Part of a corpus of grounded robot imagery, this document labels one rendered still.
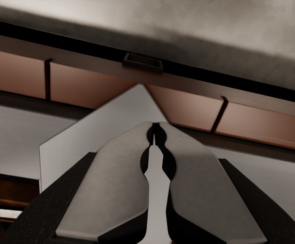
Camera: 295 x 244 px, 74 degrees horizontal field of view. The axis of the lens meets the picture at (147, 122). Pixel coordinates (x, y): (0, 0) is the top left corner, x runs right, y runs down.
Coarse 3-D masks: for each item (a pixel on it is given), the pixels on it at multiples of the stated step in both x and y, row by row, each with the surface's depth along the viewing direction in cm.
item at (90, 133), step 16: (96, 112) 18; (112, 112) 18; (80, 128) 19; (96, 128) 19; (112, 128) 19; (128, 128) 19; (48, 144) 20; (64, 144) 20; (80, 144) 20; (96, 144) 20; (160, 160) 21
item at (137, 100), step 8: (136, 88) 17; (144, 88) 17; (120, 96) 18; (128, 96) 18; (136, 96) 18; (144, 96) 18; (112, 104) 18; (120, 104) 18; (128, 104) 18; (136, 104) 18; (144, 104) 18; (152, 104) 18; (128, 112) 18; (136, 112) 18; (144, 112) 18; (152, 112) 18; (160, 112) 18
